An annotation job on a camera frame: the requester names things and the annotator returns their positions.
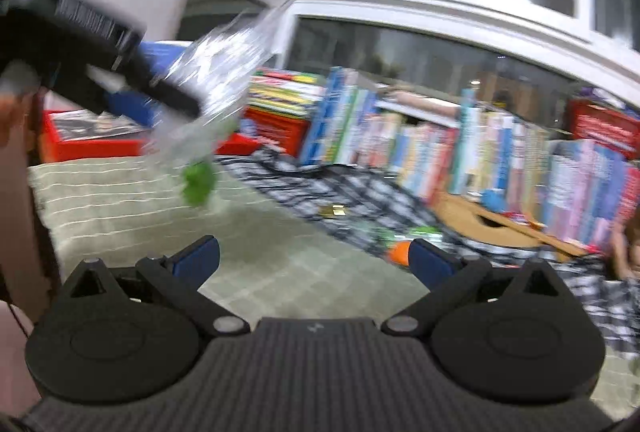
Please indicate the black white plaid blanket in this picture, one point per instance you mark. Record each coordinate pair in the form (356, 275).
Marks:
(350, 192)

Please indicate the wooden desktop organizer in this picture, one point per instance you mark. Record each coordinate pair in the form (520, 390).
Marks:
(490, 227)

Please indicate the blue yarn ball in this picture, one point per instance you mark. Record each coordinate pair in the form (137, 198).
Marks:
(493, 201)

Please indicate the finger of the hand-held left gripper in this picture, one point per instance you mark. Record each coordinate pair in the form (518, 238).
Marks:
(170, 91)
(130, 106)

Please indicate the red plastic crate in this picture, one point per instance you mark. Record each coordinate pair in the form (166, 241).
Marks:
(280, 131)

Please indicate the gold foil wrapper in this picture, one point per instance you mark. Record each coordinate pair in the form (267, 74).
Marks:
(333, 212)

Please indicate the magazine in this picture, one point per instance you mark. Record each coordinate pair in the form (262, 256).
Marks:
(95, 126)

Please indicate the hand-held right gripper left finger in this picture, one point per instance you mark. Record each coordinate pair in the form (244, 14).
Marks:
(197, 259)

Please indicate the short row of upright books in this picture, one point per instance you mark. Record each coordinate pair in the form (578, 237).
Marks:
(360, 136)

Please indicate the green checked bed sheet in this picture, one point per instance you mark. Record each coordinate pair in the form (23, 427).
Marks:
(125, 212)

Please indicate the green plastic toy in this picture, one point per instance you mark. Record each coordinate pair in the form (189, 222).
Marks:
(200, 184)

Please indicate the tangerine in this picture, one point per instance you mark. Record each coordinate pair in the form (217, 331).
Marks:
(399, 257)

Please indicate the long row of upright books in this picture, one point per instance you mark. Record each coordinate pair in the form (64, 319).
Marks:
(550, 182)

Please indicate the stack of flat picture books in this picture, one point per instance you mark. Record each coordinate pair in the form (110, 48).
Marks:
(285, 94)

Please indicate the brown haired doll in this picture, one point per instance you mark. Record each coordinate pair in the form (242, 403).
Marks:
(627, 252)

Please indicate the rolled cream scroll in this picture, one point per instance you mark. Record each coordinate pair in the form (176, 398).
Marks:
(425, 104)

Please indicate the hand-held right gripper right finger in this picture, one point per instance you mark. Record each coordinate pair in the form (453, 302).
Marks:
(430, 262)

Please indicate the clear plastic bag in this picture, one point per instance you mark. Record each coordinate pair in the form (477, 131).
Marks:
(220, 66)

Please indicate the red plastic basket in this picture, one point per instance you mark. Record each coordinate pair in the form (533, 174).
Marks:
(605, 124)

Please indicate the red plastic tray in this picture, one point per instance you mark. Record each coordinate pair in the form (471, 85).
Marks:
(75, 149)

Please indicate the pink clothing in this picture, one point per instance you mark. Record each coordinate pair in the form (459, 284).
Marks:
(17, 362)

